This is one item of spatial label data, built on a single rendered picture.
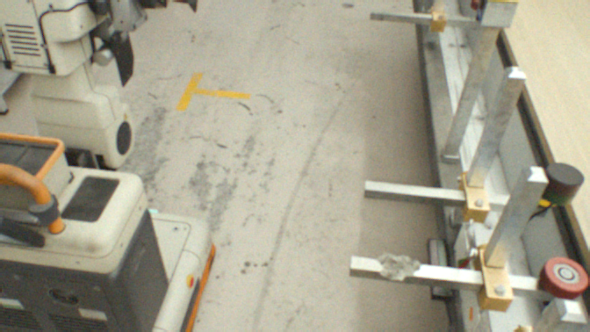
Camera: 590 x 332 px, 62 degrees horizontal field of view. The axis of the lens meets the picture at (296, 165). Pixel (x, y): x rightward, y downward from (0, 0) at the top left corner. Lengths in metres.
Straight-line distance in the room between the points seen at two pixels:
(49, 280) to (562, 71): 1.57
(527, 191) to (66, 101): 1.16
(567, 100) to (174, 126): 1.94
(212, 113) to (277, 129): 0.39
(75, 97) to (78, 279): 0.48
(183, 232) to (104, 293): 0.58
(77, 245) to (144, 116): 1.75
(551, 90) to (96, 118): 1.30
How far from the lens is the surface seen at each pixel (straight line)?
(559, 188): 0.94
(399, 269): 1.04
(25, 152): 1.34
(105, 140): 1.51
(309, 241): 2.17
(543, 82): 1.66
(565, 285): 1.09
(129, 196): 1.29
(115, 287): 1.33
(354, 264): 1.04
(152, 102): 3.00
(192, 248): 1.82
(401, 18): 2.07
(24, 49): 1.37
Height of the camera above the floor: 1.70
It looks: 43 degrees down
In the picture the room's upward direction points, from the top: 2 degrees clockwise
